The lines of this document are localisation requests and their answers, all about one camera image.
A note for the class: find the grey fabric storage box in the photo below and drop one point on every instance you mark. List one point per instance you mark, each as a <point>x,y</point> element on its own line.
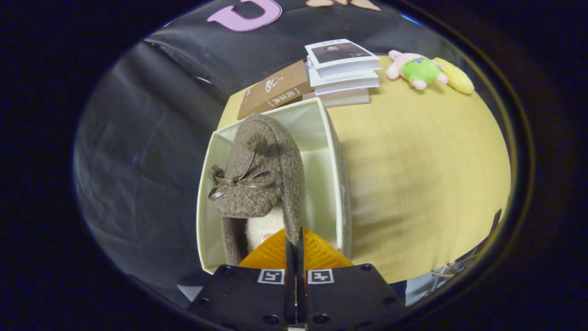
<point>321,184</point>

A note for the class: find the green and pink plush toy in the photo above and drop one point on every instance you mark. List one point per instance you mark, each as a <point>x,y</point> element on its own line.
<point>420,70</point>

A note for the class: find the black backdrop cloth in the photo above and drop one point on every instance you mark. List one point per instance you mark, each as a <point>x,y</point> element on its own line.
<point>138,138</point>

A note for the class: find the brown book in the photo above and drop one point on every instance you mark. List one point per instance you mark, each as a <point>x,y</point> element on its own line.
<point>275,89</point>

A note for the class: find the white portrait cover book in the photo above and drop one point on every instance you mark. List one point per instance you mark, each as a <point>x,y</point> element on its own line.
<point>337,53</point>

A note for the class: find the white thick book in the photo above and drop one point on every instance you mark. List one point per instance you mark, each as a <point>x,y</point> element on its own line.
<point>344,79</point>
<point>349,88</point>

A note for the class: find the brown fuzzy shoe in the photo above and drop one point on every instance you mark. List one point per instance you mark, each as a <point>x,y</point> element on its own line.
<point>262,147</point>

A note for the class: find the pale pink book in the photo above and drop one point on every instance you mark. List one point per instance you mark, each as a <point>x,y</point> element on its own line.
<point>344,97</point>

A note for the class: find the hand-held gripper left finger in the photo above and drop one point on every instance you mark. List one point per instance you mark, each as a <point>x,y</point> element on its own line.
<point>248,294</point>

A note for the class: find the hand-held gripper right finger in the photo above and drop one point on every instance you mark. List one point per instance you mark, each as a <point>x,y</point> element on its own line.
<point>349,294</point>

